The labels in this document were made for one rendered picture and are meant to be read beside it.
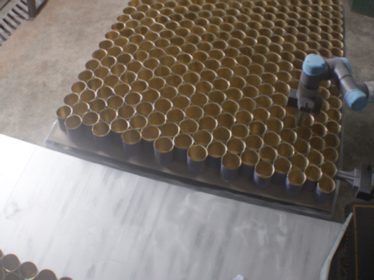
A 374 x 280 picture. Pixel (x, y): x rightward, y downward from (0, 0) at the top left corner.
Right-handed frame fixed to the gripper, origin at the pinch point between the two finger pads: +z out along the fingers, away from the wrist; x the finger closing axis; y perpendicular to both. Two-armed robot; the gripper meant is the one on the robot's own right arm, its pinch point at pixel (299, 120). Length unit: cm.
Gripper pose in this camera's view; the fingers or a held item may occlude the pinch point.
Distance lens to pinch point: 176.0
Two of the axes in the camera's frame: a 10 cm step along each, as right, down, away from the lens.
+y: 2.8, -7.6, 5.9
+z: -0.2, 6.1, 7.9
